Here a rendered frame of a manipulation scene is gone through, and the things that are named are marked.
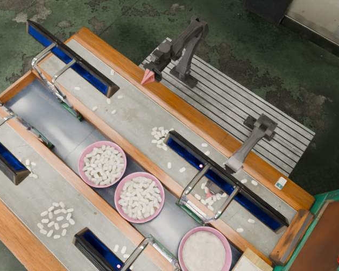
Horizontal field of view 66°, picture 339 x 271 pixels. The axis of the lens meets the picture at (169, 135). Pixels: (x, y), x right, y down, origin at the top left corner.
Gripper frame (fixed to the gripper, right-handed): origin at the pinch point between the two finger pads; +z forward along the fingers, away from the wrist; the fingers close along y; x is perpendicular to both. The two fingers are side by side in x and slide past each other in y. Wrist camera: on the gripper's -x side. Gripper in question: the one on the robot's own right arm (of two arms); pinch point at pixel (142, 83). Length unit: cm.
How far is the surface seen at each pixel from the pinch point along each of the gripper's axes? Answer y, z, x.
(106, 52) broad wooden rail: -48, -16, 31
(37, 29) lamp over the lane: -61, 11, -4
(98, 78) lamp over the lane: -16.8, 12.5, -3.5
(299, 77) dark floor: 66, -148, 109
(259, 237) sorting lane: 92, 19, 33
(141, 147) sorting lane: 12.2, 19.3, 33.1
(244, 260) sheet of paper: 90, 33, 29
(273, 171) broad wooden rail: 79, -15, 31
